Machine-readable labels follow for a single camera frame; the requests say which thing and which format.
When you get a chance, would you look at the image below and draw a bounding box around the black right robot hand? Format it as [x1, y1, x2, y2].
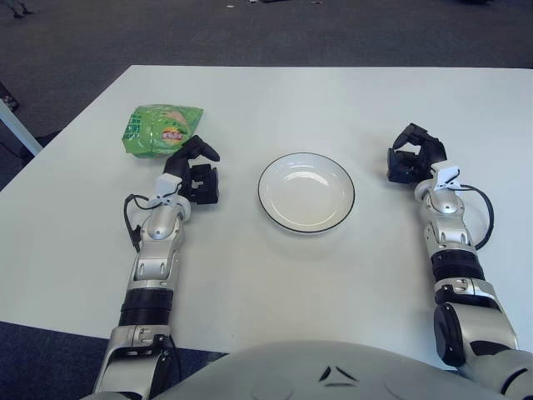
[385, 122, 449, 183]

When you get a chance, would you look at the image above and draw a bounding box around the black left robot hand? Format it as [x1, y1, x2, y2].
[162, 135, 221, 205]

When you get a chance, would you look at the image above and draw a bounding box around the green potato chips bag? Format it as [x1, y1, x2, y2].
[121, 103, 205, 160]

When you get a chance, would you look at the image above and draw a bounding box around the white plate with black rim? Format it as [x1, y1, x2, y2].
[257, 152, 356, 234]

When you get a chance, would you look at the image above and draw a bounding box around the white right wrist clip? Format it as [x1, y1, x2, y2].
[431, 162, 463, 193]

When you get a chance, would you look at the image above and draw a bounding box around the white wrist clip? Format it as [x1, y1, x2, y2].
[156, 174, 184, 208]
[431, 162, 463, 193]

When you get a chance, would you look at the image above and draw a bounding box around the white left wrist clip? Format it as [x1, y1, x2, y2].
[156, 174, 184, 208]

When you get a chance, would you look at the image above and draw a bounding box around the white neighbouring desk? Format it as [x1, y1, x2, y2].
[0, 99, 42, 156]

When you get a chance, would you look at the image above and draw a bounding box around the grey robot torso shell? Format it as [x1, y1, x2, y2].
[157, 340, 513, 400]

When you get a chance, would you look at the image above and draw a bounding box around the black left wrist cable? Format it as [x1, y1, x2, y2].
[123, 192, 163, 253]

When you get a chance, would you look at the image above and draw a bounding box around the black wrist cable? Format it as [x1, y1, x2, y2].
[456, 184, 496, 251]
[123, 192, 163, 253]

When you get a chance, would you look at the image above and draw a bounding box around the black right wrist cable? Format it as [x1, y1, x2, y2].
[456, 184, 496, 251]

